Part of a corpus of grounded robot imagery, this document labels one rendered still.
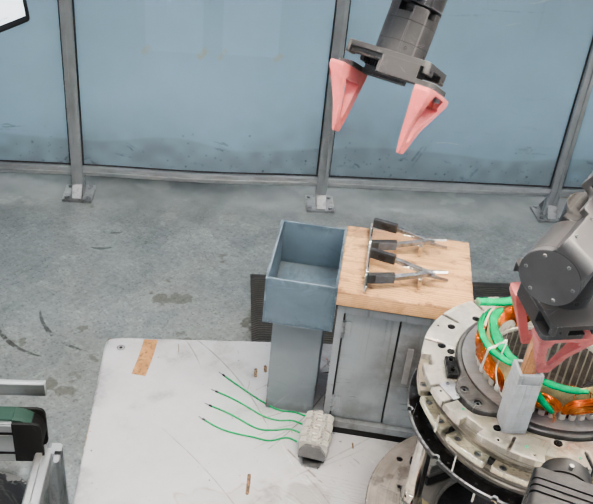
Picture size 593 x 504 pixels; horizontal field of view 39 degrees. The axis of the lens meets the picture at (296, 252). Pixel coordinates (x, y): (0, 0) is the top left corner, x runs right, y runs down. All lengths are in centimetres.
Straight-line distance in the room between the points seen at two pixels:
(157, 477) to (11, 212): 226
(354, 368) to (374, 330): 8
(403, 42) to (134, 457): 77
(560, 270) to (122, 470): 80
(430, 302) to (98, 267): 203
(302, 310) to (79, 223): 218
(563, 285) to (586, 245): 4
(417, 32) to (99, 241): 243
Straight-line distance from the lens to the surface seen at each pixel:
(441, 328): 113
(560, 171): 366
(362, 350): 129
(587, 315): 87
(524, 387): 96
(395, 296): 122
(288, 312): 126
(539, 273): 76
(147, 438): 137
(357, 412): 138
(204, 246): 321
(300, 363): 135
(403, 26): 93
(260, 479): 132
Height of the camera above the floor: 178
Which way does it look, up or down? 34 degrees down
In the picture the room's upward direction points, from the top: 6 degrees clockwise
